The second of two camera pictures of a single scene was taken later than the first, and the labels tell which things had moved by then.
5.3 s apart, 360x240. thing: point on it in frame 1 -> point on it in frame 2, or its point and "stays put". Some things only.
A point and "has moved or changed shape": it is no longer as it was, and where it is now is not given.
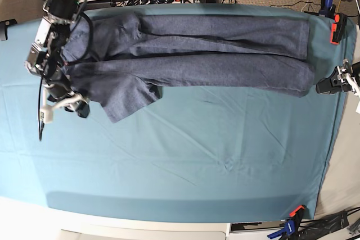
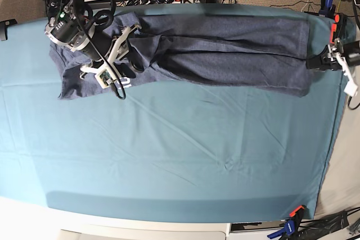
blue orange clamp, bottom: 291,226 stays put
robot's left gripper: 334,84 -> 333,54
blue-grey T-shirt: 122,60 has moved or changed shape
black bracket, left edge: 4,25 stays put
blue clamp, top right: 327,8 stays put
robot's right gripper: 61,94 -> 102,47
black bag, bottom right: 314,230 stays put
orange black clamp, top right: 338,28 stays put
